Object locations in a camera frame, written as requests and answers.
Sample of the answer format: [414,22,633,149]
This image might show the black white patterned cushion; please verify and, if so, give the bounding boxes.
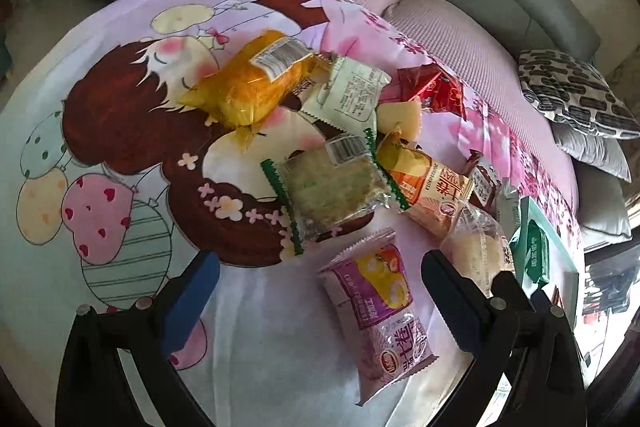
[517,49,640,141]

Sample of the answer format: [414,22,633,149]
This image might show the clear white bun packet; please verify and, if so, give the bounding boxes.
[440,202,516,299]

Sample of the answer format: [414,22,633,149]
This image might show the teal box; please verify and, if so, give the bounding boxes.
[515,197,586,333]

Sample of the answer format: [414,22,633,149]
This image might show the yellow cake packet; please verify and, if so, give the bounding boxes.
[179,29,332,128]

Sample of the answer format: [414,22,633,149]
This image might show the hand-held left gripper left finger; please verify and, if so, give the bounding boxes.
[56,249,222,427]

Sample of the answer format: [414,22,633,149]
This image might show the pale yellow snack packet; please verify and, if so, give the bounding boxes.
[375,99,424,144]

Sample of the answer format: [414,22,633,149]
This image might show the white snack packet green print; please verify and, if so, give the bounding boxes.
[300,54,392,136]

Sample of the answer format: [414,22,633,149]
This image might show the grey cushion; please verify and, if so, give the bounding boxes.
[574,167,633,239]
[550,122,633,184]

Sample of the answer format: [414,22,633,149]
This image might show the large red snack packet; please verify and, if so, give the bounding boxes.
[382,64,468,121]

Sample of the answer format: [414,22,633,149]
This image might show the printed cartoon blanket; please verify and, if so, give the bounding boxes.
[0,0,583,427]

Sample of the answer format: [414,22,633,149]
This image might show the green and white snack packet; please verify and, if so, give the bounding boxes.
[497,184,551,290]

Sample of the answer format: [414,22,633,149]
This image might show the clear cake packet green edges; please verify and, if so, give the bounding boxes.
[260,129,411,256]

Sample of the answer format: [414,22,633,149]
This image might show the orange roll cake packet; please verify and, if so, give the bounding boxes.
[375,132,476,241]

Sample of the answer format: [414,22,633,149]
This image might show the small red packet white label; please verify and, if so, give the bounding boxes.
[466,151,502,208]

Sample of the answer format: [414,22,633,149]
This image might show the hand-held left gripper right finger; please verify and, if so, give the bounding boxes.
[421,249,586,427]

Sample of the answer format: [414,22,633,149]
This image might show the purple roll cake packet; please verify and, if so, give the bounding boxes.
[316,228,439,407]

